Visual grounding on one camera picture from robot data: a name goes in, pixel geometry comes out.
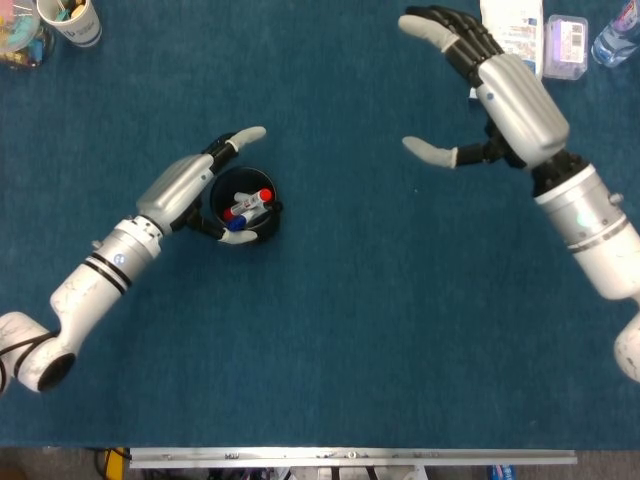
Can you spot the small clear plastic box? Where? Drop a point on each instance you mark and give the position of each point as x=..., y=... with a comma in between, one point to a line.
x=565, y=50

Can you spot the clear water bottle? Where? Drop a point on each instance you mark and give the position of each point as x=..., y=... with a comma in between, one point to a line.
x=615, y=40

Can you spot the red-capped whiteboard marker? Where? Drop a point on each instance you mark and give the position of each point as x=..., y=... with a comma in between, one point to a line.
x=250, y=202

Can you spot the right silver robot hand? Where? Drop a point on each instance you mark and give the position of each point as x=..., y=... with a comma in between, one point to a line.
x=520, y=105

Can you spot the clear jar of clips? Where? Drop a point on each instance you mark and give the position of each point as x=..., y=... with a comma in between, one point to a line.
x=20, y=45

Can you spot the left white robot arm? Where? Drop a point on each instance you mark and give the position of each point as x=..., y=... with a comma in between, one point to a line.
x=90, y=280

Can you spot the white paper cup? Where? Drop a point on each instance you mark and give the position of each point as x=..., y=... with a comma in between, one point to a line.
x=82, y=30

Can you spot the white tissue pack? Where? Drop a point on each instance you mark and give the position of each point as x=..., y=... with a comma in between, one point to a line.
x=525, y=25

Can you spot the black cylindrical cup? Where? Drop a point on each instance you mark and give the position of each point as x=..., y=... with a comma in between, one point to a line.
x=270, y=232

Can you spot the blue-capped whiteboard marker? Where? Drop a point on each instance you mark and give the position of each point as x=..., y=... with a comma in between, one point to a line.
x=236, y=223

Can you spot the yellow plastic block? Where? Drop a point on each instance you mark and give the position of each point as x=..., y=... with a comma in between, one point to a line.
x=117, y=462

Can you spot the blue box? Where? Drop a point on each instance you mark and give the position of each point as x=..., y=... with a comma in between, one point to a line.
x=501, y=473

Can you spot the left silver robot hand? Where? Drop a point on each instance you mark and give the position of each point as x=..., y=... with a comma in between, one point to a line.
x=170, y=195

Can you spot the blue felt table mat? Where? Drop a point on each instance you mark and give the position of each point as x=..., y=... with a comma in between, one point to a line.
x=350, y=325

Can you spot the aluminium frame rail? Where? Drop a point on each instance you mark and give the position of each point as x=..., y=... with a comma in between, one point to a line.
x=350, y=457

